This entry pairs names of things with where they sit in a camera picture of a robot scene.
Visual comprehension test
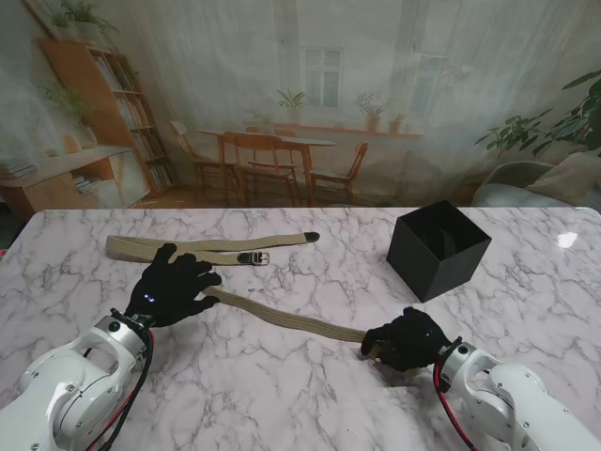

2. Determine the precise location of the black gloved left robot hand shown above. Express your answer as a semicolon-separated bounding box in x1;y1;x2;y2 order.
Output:
124;242;223;329

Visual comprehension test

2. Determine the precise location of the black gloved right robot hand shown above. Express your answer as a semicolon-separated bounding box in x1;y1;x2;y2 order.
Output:
360;307;464;375

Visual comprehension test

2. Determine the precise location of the black storage box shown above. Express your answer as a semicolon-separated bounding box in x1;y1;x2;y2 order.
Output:
386;199;493;303

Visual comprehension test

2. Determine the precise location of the beige woven belt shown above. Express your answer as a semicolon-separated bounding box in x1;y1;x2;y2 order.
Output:
104;230;321;267
201;287;393;363

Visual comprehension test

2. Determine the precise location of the printed room scene backdrop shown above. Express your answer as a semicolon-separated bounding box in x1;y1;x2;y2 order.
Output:
0;0;601;210

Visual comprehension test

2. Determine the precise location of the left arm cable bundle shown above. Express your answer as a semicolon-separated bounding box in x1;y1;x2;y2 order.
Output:
91;328;156;451

